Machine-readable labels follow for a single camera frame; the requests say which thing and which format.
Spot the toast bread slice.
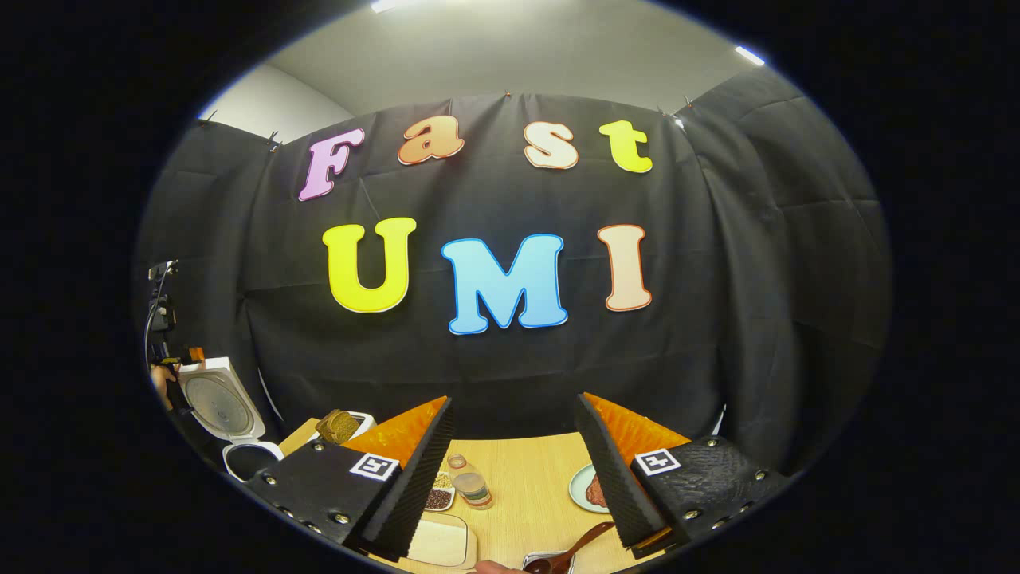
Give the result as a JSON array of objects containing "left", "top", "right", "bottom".
[{"left": 316, "top": 410, "right": 361, "bottom": 444}]

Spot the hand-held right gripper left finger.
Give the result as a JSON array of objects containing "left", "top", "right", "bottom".
[{"left": 243, "top": 396, "right": 455, "bottom": 563}]

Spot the brown wooden spoon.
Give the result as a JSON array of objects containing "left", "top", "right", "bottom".
[{"left": 526, "top": 521, "right": 616, "bottom": 574}]

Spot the black backdrop cloth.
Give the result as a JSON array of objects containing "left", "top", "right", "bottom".
[{"left": 135, "top": 68, "right": 893, "bottom": 479}]

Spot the clear container of rice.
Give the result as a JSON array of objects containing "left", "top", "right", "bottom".
[{"left": 406, "top": 512, "right": 479, "bottom": 570}]

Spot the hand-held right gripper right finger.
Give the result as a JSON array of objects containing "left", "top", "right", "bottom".
[{"left": 575, "top": 392, "right": 790, "bottom": 559}]

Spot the small clear bottle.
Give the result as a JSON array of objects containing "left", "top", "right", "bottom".
[{"left": 446, "top": 454, "right": 493, "bottom": 509}]

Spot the white rice cooker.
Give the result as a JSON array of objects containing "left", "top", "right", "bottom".
[{"left": 177, "top": 356, "right": 284, "bottom": 483}]

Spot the plate of sausages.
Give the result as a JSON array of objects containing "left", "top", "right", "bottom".
[{"left": 568, "top": 462, "right": 610, "bottom": 513}]

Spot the divided dish of beans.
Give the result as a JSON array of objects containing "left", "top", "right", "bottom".
[{"left": 422, "top": 470, "right": 457, "bottom": 513}]

